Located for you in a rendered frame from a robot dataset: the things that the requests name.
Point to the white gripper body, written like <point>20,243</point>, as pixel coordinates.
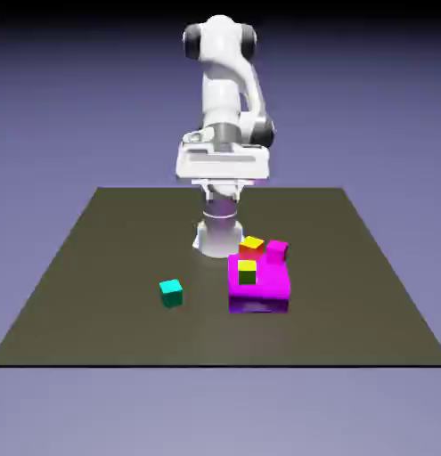
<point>222,165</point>

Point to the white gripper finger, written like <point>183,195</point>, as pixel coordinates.
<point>238,192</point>
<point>206,191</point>

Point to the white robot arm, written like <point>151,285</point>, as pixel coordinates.
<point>220,71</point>

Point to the small orange cube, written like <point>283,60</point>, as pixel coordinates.
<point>251,246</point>

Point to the small magenta cube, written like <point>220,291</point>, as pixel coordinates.
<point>276,251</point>

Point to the small yellow cube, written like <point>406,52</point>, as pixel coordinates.
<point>247,272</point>

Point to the small teal cube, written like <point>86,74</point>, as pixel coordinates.
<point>171,294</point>

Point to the large magenta box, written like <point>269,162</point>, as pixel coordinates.
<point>270,285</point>

